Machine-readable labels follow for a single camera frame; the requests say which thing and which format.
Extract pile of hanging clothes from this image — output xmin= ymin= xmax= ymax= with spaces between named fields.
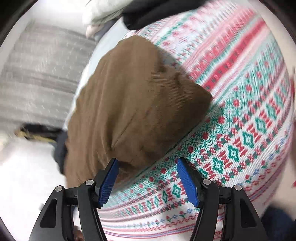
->
xmin=14 ymin=123 xmax=62 ymax=143

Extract grey dotted curtain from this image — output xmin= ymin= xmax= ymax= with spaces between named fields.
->
xmin=1 ymin=22 xmax=96 ymax=133

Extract patterned red green bedspread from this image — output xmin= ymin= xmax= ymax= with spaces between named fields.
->
xmin=99 ymin=1 xmax=294 ymax=240

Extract stacked pillows and bedding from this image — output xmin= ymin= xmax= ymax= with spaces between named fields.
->
xmin=83 ymin=0 xmax=132 ymax=39

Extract brown corduroy coat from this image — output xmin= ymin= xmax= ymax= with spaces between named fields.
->
xmin=65 ymin=36 xmax=212 ymax=187

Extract dark quilted jacket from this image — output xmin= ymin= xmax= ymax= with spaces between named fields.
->
xmin=53 ymin=131 xmax=68 ymax=174

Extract black folded garment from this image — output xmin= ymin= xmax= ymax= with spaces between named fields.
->
xmin=122 ymin=0 xmax=206 ymax=30

